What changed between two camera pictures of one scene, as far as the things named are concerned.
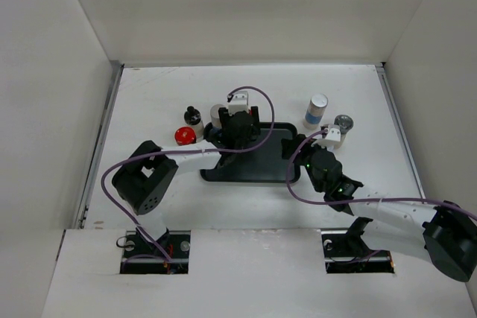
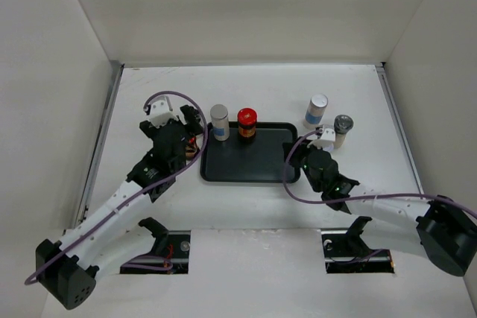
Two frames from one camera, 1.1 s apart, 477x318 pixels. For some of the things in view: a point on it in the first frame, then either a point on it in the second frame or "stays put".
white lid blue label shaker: (315, 111) stays put
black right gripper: (288, 144) stays put
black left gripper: (254, 129) -> (192, 125)
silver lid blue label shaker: (216, 129) stays put
